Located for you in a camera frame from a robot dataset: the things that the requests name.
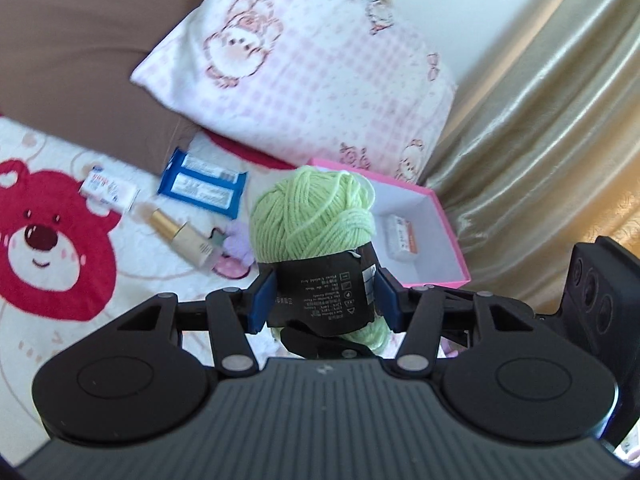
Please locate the gold satin curtain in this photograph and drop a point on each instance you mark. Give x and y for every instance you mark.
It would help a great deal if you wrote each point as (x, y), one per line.
(550, 135)

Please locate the green yarn ball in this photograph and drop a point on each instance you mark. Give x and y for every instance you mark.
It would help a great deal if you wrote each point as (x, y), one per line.
(310, 220)

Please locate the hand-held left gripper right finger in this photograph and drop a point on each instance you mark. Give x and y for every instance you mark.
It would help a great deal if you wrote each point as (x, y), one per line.
(387, 300)

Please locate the brown bed sheet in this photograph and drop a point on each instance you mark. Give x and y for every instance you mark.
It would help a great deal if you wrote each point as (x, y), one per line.
(75, 50)

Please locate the pink checked cartoon pillow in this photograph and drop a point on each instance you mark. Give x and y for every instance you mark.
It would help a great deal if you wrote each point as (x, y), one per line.
(310, 70)

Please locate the pink storage box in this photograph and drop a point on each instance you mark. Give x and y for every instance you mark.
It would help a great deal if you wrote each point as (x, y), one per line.
(430, 240)

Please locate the small white orange box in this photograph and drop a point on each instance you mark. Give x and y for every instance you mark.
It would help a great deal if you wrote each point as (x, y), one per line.
(400, 237)

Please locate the small white red-print box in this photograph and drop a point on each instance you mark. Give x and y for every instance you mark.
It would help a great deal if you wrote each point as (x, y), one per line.
(107, 187)

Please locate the gold-capped foundation bottle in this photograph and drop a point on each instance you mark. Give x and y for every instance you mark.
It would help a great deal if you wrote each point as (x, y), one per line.
(187, 240)

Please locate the purple plush toy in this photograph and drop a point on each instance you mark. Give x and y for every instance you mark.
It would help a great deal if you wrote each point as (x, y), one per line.
(239, 247)

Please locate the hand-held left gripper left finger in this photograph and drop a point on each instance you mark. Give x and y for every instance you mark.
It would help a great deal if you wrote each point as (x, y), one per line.
(261, 300)

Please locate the blue snack packet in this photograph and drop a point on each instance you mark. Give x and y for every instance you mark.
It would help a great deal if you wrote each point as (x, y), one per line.
(200, 185)

